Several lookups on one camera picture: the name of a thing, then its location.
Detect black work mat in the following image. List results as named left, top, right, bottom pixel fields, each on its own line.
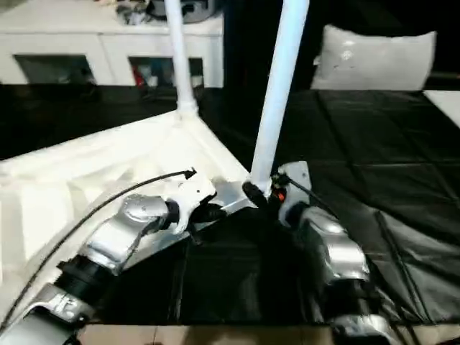
left=0, top=81, right=460, bottom=327

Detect dark clutter on cabinet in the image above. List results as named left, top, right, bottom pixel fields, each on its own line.
left=114, top=4, right=152, bottom=27

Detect black cabinet with yellow label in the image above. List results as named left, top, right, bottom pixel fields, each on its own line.
left=220, top=0, right=325, bottom=91

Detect white plastic table leg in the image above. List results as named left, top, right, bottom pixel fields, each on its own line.
left=163, top=0, right=202, bottom=124
left=248, top=0, right=311, bottom=199

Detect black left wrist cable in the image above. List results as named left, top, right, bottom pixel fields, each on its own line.
left=0, top=165, right=199, bottom=325

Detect white flat board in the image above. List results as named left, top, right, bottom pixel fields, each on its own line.
left=422, top=88, right=460, bottom=132

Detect white glass-door cabinet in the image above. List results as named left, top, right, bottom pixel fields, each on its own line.
left=0, top=0, right=226, bottom=90

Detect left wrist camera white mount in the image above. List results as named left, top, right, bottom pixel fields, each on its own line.
left=166, top=175, right=219, bottom=239

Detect grey helmet on cabinet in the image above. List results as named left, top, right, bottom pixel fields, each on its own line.
left=148, top=0, right=217, bottom=23

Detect white plastic table top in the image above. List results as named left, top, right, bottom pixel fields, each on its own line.
left=0, top=106, right=260, bottom=289

